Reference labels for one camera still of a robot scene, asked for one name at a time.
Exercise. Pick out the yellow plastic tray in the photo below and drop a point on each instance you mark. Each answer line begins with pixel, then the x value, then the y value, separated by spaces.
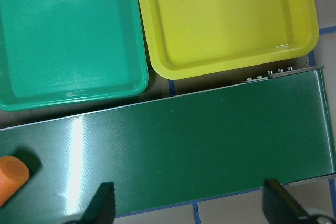
pixel 190 38

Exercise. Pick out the green plastic tray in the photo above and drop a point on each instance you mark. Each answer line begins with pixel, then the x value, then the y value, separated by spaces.
pixel 56 52

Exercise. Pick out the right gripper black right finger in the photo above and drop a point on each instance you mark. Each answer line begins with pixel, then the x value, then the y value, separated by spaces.
pixel 279 206

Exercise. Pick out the green conveyor belt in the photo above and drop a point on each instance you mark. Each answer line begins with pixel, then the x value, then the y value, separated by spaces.
pixel 173 150

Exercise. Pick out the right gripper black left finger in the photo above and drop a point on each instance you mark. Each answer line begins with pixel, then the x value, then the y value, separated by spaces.
pixel 102 208

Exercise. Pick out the orange cylinder labelled 4680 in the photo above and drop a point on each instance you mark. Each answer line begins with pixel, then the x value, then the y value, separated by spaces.
pixel 14 173

